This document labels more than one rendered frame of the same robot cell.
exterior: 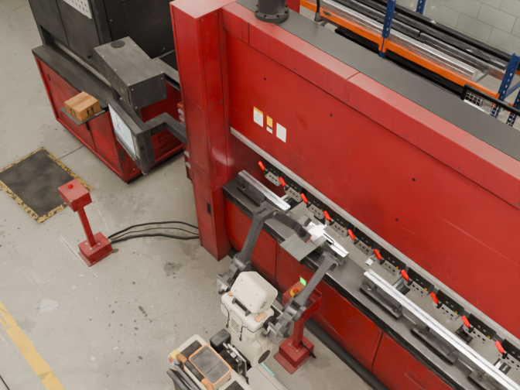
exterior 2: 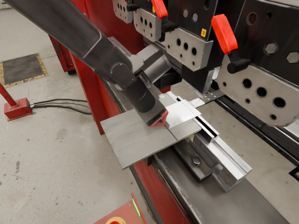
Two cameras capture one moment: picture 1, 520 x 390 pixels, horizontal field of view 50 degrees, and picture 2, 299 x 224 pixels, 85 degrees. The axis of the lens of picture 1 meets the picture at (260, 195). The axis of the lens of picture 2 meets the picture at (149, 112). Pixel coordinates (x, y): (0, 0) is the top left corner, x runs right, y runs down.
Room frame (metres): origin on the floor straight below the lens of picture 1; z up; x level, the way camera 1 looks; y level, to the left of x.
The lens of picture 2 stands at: (1.95, -0.36, 1.39)
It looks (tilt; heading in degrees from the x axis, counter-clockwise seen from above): 46 degrees down; 13
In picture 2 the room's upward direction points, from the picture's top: straight up
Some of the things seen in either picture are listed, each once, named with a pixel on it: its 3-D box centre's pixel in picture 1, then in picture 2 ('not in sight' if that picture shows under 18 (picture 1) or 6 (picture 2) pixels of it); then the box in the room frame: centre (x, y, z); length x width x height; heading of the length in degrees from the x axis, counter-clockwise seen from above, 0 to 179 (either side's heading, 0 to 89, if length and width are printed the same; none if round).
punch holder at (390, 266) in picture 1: (393, 258); not in sight; (1.95, -0.78, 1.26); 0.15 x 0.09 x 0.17; 42
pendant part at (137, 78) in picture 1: (138, 113); not in sight; (2.97, 0.82, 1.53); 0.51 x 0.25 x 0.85; 35
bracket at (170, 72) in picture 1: (159, 80); not in sight; (3.15, 0.68, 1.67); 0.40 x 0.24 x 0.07; 42
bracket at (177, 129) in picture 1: (169, 134); not in sight; (3.15, 0.68, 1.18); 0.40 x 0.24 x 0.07; 42
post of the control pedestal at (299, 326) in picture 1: (299, 326); not in sight; (1.99, -0.28, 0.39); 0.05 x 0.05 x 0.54; 43
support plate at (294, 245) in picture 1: (303, 242); (149, 126); (2.27, -0.29, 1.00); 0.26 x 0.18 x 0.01; 132
